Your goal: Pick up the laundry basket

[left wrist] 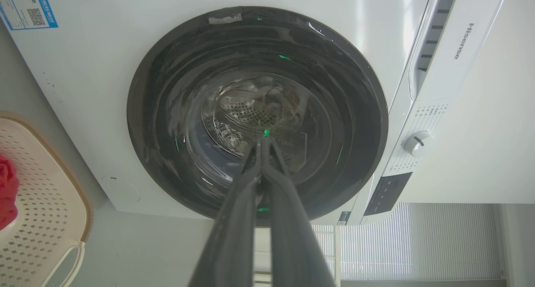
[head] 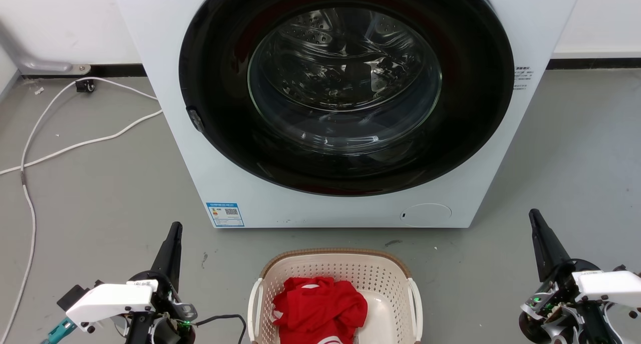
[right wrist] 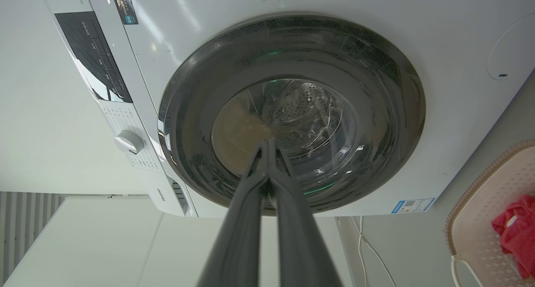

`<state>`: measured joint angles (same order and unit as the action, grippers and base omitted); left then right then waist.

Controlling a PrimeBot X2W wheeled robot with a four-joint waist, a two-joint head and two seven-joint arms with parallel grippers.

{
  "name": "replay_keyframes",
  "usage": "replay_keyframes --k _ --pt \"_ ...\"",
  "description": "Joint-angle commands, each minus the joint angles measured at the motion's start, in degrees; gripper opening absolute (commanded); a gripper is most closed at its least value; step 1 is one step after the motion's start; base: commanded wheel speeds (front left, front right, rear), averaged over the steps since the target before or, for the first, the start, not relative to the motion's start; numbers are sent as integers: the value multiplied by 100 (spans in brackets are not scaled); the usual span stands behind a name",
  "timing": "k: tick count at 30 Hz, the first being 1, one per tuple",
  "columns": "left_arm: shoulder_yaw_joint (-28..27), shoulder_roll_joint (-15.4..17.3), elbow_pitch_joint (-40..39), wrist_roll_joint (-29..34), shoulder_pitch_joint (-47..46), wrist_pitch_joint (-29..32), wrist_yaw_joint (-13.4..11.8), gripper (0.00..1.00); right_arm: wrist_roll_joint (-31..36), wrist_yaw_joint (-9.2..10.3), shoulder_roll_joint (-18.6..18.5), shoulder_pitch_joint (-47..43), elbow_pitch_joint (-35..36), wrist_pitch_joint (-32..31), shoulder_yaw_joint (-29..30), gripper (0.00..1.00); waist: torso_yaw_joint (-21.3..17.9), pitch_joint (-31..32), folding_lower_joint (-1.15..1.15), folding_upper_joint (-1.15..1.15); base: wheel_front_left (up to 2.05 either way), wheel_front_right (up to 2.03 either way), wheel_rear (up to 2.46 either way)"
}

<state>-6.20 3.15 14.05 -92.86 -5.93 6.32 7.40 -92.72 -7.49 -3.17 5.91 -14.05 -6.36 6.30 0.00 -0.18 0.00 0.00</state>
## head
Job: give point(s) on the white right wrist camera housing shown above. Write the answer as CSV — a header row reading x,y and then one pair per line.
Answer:
x,y
608,286

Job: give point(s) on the white front-load washing machine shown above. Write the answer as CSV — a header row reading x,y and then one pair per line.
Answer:
x,y
165,58

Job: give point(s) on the black round washer door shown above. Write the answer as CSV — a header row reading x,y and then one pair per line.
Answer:
x,y
225,108

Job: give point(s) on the round white filter cover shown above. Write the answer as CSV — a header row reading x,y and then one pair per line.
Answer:
x,y
425,215

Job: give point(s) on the cream perforated laundry basket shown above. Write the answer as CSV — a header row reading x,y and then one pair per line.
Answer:
x,y
385,279

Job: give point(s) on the blue energy label sticker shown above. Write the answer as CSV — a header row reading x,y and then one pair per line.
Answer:
x,y
225,214

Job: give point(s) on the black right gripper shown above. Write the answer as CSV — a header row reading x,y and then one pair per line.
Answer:
x,y
556,309

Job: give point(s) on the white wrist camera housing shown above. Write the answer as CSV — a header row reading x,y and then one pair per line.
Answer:
x,y
608,286
107,301

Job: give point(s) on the red garment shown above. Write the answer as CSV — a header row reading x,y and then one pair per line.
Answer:
x,y
320,309

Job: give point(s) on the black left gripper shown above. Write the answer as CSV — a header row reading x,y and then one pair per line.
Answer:
x,y
170,309

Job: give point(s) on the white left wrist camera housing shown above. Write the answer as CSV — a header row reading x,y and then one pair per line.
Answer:
x,y
107,301

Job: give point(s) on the teal connector plug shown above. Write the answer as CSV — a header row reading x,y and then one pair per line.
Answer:
x,y
59,331

